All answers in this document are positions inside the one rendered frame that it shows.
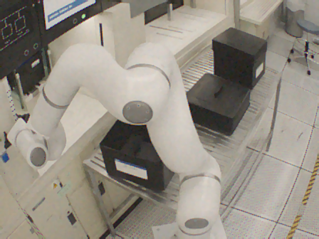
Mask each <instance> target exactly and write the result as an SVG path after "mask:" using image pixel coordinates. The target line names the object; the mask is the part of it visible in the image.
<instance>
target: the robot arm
mask: <svg viewBox="0 0 319 239"><path fill-rule="evenodd" d="M81 87H85V88H87V90H89V91H91V92H92V93H93V94H94V96H95V97H96V98H97V99H98V100H99V101H100V103H101V104H102V105H103V107H104V108H105V109H106V110H107V111H108V112H109V113H110V114H111V115H112V116H113V117H115V118H117V119H118V120H120V121H122V122H125V123H128V124H138V125H141V124H146V125H147V129H148V131H149V135H150V139H151V141H152V143H153V145H154V147H155V149H156V151H157V153H158V154H159V157H160V159H161V160H162V162H163V163H164V165H165V166H166V167H167V168H168V169H170V170H171V171H173V172H174V173H176V174H179V177H180V181H179V197H178V202H177V211H176V220H177V221H176V222H177V224H178V231H177V232H176V233H174V234H173V235H172V237H171V238H170V239H216V235H215V234H214V232H213V231H212V226H213V225H214V224H215V222H216V220H217V219H218V216H219V207H220V200H221V199H220V194H221V170H220V166H219V165H218V164H217V161H216V160H215V159H214V158H213V156H212V155H210V154H208V152H206V150H205V149H204V148H203V146H202V144H201V141H200V138H199V135H198V134H197V131H196V129H195V126H194V123H193V121H192V116H191V114H190V111H189V105H188V102H187V95H186V92H185V88H184V85H183V81H182V76H181V73H180V70H179V66H178V65H177V61H176V58H175V57H174V55H173V53H172V51H171V50H170V49H169V48H168V47H167V46H165V45H163V44H162V43H155V42H149V43H143V44H140V45H139V46H137V47H136V48H135V49H134V50H133V51H132V52H131V54H130V56H129V57H128V59H127V62H126V64H125V67H124V68H123V67H121V66H119V65H118V63H117V62H116V61H115V59H114V58H113V56H112V55H111V53H110V52H109V51H108V49H106V48H105V47H102V46H100V45H99V44H95V43H77V44H73V45H72V46H70V47H69V48H67V49H65V50H64V51H63V52H62V54H61V56H60V57H59V58H58V60H57V62H56V64H55V65H54V66H53V69H52V71H51V72H50V75H49V76H48V78H47V81H46V83H45V84H44V86H43V89H42V91H41V93H40V95H39V97H38V100H37V101H36V105H35V107H34V109H33V112H32V115H30V114H29V113H28V114H24V115H18V114H16V116H17V117H18V118H19V119H18V121H16V124H15V125H14V126H13V127H12V129H11V130H10V132H9V133H8V134H7V133H5V131H4V136H5V141H4V144H5V145H4V148H5V149H8V148H9V147H10V146H11V145H13V146H14V147H15V149H17V150H18V152H19V153H20V154H21V155H22V156H23V158H24V159H25V160H26V161H27V163H28V164H29V165H30V166H31V167H32V168H33V169H42V168H43V167H44V166H45V165H46V163H47V162H48V161H54V160H57V159H58V158H59V157H60V156H61V154H62V152H63V150H64V149H65V146H66V133H65V131H64V127H63V125H62V122H61V118H62V116H63V115H64V113H65V111H66V109H67V108H68V106H69V104H70V103H71V102H72V100H73V98H74V97H75V95H76V93H77V91H79V89H80V88H81ZM30 116H31V124H32V126H33V128H34V129H35V130H36V131H37V132H38V133H40V134H42V135H44V136H46V137H43V136H38V135H35V134H33V133H32V132H31V129H30V127H29V126H28V125H27V123H28V119H29V117H30Z"/></svg>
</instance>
